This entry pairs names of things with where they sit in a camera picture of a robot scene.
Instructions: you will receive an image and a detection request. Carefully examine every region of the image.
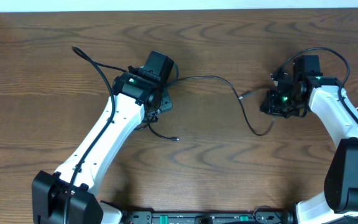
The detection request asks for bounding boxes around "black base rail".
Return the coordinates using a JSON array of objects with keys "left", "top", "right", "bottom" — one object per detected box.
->
[{"left": 104, "top": 205, "right": 298, "bottom": 224}]

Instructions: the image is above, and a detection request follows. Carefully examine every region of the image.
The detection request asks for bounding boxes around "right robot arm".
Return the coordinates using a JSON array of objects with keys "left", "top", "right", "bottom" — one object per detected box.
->
[{"left": 260, "top": 55, "right": 358, "bottom": 223}]

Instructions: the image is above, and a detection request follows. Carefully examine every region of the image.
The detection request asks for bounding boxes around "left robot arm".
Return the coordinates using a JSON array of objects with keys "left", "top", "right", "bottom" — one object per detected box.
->
[{"left": 32, "top": 51, "right": 177, "bottom": 223}]

